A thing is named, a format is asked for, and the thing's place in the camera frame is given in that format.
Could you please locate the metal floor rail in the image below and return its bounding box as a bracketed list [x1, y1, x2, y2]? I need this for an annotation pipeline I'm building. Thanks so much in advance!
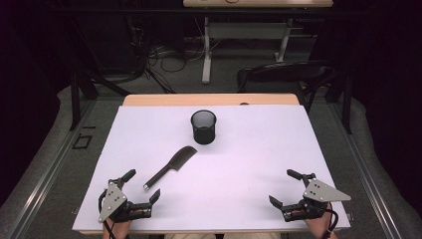
[9, 99, 98, 239]
[326, 99, 403, 239]

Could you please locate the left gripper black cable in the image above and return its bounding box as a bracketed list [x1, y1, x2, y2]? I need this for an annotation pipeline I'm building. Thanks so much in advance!
[98, 188, 117, 239]

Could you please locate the person's left hand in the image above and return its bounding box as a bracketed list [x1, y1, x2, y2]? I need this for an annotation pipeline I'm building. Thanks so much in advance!
[103, 219, 132, 239]

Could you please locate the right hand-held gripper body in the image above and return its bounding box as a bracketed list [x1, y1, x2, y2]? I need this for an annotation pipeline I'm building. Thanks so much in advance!
[281, 172, 352, 223]

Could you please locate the black comb with handle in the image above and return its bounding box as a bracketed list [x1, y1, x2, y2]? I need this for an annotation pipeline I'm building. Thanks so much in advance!
[142, 145, 198, 191]

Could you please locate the black metal stand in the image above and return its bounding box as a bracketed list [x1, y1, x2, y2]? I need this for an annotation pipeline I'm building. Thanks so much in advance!
[69, 69, 132, 131]

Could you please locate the black mesh pen cup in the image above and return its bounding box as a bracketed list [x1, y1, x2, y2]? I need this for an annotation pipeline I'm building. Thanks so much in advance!
[190, 110, 218, 145]

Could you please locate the black chair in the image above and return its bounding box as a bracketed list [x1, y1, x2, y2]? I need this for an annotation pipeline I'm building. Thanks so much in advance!
[236, 60, 336, 113]

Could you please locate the bundle of floor cables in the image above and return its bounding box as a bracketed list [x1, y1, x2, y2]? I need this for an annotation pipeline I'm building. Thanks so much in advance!
[125, 16, 208, 95]

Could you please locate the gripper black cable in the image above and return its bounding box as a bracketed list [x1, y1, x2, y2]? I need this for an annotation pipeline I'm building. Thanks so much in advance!
[98, 188, 117, 239]
[321, 202, 339, 239]

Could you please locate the white-framed background desk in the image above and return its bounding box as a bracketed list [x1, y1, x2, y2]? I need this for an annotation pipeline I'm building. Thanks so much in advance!
[182, 0, 334, 85]

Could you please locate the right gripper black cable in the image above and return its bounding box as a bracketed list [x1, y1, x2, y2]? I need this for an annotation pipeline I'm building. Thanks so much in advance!
[321, 202, 339, 239]

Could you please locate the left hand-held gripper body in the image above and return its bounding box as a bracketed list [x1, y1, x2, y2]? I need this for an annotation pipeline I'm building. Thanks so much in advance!
[98, 178, 153, 224]

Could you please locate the white table cover sheet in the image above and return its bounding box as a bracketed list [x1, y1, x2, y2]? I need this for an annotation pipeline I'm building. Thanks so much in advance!
[72, 105, 352, 232]

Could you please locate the person's right hand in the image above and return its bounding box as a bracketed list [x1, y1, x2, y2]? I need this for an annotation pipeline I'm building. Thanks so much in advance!
[304, 211, 339, 239]

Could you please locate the wooden table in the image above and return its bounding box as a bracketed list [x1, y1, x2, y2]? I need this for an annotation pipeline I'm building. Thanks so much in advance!
[72, 93, 352, 236]

